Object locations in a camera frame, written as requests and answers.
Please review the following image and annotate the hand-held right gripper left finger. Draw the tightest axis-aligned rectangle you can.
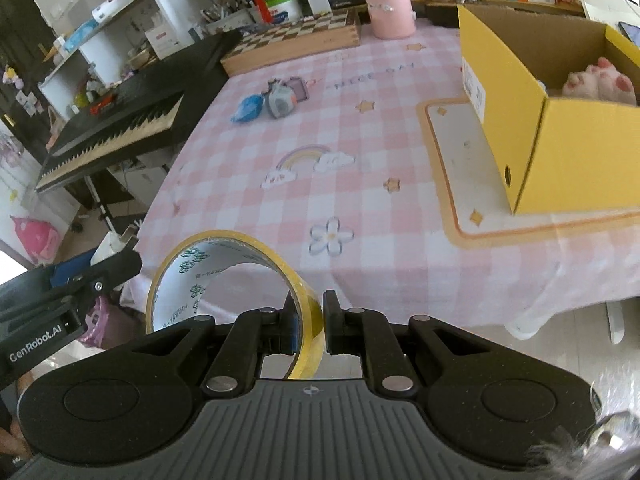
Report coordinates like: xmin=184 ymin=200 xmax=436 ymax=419
xmin=127 ymin=292 xmax=306 ymax=398

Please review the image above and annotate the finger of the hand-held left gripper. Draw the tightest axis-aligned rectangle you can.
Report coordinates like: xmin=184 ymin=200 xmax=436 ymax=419
xmin=50 ymin=247 xmax=143 ymax=311

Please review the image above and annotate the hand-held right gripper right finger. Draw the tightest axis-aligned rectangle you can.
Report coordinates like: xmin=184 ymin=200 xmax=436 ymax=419
xmin=322 ymin=290 xmax=501 ymax=398

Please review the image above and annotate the yellow tape roll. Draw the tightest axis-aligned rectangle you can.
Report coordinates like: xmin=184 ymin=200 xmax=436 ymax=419
xmin=145 ymin=230 xmax=326 ymax=381

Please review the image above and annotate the yellow cardboard box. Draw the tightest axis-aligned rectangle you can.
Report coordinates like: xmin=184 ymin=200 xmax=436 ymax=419
xmin=457 ymin=4 xmax=640 ymax=217

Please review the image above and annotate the pink plush toy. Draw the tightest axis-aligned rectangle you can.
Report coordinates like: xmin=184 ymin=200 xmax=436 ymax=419
xmin=562 ymin=57 xmax=637 ymax=107

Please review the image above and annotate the pink checked cloth desktop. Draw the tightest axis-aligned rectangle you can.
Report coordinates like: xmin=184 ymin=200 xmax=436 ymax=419
xmin=120 ymin=17 xmax=640 ymax=331

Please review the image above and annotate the purple plastic toy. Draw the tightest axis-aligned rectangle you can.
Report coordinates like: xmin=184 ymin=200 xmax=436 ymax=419
xmin=77 ymin=295 xmax=146 ymax=351

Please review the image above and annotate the keyboard stand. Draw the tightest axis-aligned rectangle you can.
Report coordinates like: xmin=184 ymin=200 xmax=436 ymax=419
xmin=82 ymin=160 xmax=176 ymax=241

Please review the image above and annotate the black piano keyboard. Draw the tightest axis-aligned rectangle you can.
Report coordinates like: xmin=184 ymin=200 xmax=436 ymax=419
xmin=34 ymin=30 xmax=243 ymax=193

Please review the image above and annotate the white storage shelf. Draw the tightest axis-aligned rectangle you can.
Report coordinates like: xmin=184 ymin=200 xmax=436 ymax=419
xmin=10 ymin=0 xmax=333 ymax=121

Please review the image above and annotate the blue plastic packet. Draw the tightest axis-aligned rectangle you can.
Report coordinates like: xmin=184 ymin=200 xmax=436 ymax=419
xmin=231 ymin=94 xmax=265 ymax=125

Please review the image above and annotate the purple card holder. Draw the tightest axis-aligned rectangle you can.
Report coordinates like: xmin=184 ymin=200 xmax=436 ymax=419
xmin=285 ymin=76 xmax=312 ymax=103

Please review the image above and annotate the white box with red label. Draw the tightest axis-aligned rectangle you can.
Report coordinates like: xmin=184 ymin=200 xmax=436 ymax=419
xmin=145 ymin=25 xmax=173 ymax=58

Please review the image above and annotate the wooden chessboard box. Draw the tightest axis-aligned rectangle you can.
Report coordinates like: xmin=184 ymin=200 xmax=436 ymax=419
xmin=220 ymin=7 xmax=362 ymax=78

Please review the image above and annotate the pen holder with pens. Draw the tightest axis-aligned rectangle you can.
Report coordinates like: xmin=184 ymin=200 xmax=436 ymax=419
xmin=200 ymin=0 xmax=263 ymax=36

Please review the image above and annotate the grey furry object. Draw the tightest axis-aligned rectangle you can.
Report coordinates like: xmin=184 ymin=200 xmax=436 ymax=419
xmin=525 ymin=410 xmax=640 ymax=480

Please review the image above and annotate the white tub with green lid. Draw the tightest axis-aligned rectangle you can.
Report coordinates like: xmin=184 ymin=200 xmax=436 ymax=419
xmin=265 ymin=0 xmax=303 ymax=26

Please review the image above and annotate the wooden book rack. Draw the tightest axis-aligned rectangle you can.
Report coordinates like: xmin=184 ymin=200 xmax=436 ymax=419
xmin=410 ymin=0 xmax=586 ymax=16

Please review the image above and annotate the white worksheet paper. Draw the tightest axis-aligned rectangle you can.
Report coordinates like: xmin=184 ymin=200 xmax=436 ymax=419
xmin=580 ymin=0 xmax=640 ymax=28

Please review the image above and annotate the small grey camera toy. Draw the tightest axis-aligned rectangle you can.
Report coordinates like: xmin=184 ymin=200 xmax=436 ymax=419
xmin=262 ymin=79 xmax=298 ymax=120

